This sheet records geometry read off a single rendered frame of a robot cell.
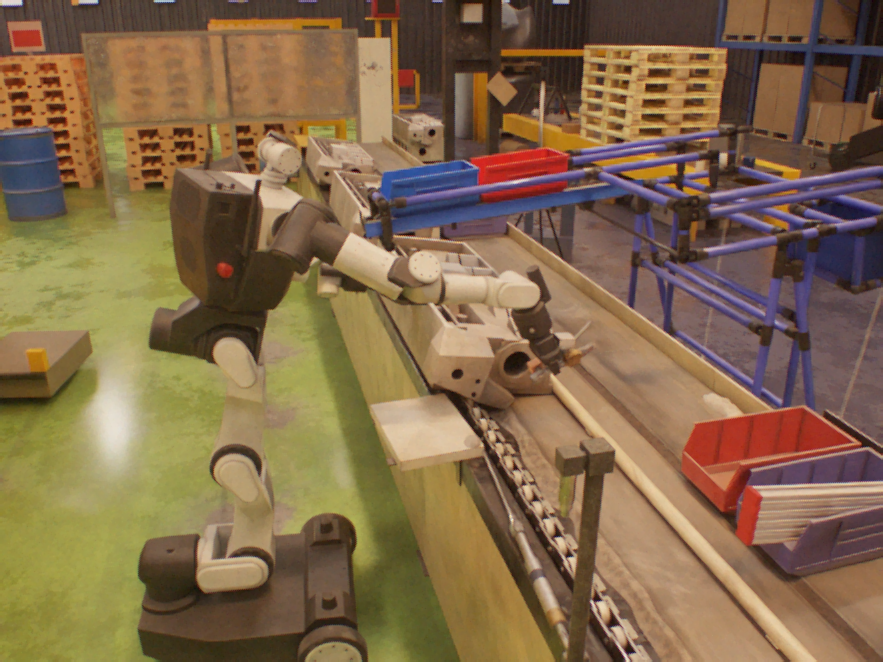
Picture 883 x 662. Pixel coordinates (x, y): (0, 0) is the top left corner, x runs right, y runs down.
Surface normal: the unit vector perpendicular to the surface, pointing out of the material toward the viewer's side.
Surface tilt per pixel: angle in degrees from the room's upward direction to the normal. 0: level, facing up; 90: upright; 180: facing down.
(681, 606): 0
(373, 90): 90
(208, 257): 98
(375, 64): 90
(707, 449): 88
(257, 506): 113
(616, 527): 0
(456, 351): 38
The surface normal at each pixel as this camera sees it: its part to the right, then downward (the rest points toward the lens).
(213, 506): 0.00, -0.92
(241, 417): 0.16, 0.38
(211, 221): 0.64, 0.42
